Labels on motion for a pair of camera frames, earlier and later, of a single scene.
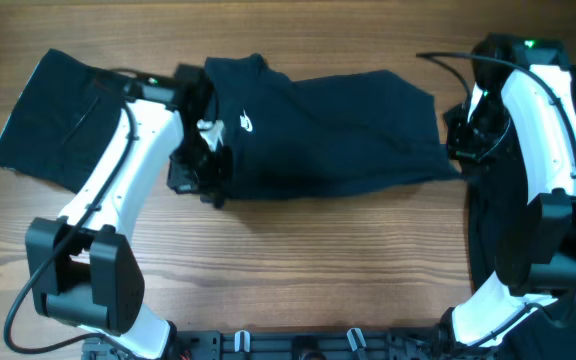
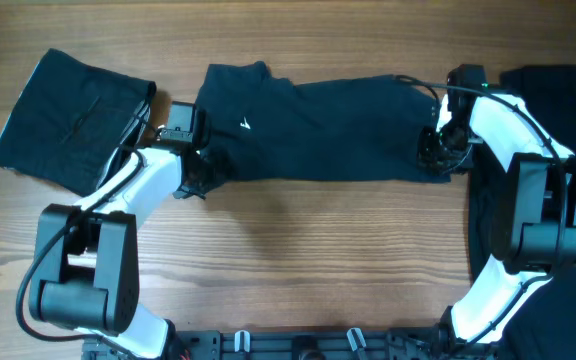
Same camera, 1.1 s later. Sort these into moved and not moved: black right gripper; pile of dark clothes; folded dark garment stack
Moved: black right gripper
Not moved: folded dark garment stack; pile of dark clothes
